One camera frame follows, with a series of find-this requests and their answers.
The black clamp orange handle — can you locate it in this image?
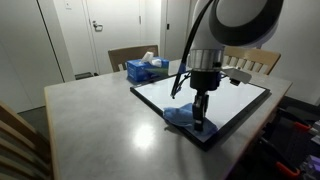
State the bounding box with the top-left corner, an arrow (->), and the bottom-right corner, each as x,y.
278,108 -> 313,133
259,136 -> 302,178

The light wooden slatted chair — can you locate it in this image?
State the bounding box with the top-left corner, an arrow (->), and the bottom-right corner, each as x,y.
0,100 -> 54,180
221,45 -> 282,76

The narrow white door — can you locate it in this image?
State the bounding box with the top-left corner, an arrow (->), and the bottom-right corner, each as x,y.
164,0 -> 194,62

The metal door handle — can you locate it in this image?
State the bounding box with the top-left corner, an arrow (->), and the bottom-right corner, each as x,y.
91,20 -> 104,33

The dark wooden chair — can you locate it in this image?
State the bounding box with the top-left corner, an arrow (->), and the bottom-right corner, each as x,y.
107,44 -> 160,73

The blue tissue box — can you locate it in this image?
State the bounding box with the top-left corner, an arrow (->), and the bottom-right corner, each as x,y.
125,51 -> 170,84

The blue towel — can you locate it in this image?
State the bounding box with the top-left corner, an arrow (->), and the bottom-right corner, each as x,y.
162,102 -> 219,137

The white board black frame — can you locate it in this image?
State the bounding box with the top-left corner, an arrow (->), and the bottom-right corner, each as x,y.
129,70 -> 271,152

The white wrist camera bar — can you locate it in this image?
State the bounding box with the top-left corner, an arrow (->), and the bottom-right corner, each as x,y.
221,66 -> 253,87

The dark low floor object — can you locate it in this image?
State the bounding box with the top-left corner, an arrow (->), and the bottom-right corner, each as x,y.
74,71 -> 100,81

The black cable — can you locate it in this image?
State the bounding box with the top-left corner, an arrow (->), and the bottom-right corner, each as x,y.
170,0 -> 215,100

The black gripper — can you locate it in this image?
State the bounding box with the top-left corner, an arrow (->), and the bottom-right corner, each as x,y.
189,69 -> 222,132

